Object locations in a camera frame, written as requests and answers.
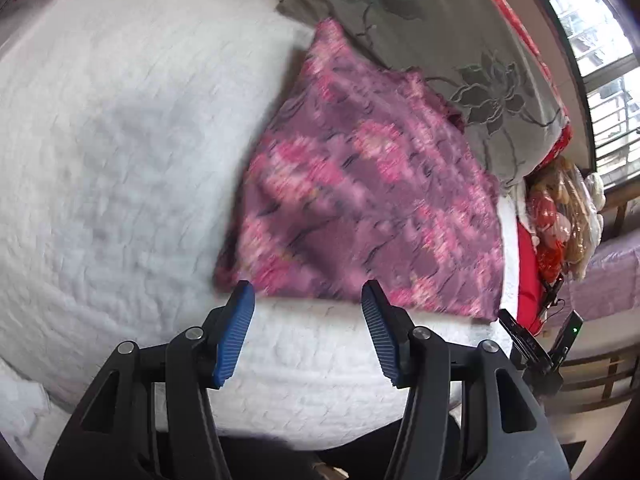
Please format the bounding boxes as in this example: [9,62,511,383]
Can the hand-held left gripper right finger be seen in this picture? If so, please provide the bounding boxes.
[360,280,572,480]

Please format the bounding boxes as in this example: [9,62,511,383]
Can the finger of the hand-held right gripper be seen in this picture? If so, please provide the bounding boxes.
[497,309,545,363]

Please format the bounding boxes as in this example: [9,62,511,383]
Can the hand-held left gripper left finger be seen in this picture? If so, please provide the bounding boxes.
[44,280,256,480]

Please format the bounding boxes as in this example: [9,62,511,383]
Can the purple floral shirt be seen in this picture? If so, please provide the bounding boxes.
[214,17,504,322]

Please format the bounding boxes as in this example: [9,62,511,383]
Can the plain red cloth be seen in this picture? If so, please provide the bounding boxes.
[515,220,547,337]

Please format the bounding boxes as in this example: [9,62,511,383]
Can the purple quilted blanket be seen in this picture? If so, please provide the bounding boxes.
[569,232,640,322]

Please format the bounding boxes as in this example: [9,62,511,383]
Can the plastic bag of plush toys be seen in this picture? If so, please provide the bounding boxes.
[525,156,607,283]

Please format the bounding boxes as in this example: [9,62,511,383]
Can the person's dark pants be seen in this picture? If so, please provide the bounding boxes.
[150,412,463,480]

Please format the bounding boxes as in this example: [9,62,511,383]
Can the white quilted bed cover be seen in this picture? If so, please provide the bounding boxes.
[0,0,521,453]

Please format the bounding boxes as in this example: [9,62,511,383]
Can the grey flower print pillow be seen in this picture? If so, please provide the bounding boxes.
[276,0,571,191]

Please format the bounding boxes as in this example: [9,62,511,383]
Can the window with metal bars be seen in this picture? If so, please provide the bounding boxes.
[532,0,640,187]

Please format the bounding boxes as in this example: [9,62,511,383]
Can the black cables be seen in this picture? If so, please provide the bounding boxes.
[539,274,567,322]

